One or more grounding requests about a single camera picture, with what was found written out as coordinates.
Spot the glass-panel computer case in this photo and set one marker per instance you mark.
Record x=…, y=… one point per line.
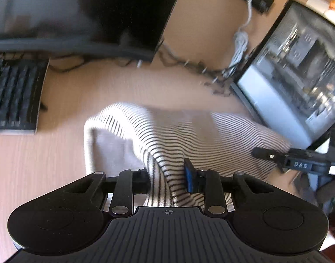
x=288, y=82

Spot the black curved monitor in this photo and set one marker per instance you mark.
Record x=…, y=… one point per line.
x=129, y=29

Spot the black keyboard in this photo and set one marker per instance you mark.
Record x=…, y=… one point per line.
x=21, y=86

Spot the beige striped knit garment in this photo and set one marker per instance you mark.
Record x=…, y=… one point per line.
x=126, y=136

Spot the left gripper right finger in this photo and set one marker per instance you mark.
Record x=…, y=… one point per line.
x=208, y=183

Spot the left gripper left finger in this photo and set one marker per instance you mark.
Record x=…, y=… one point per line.
x=123, y=188

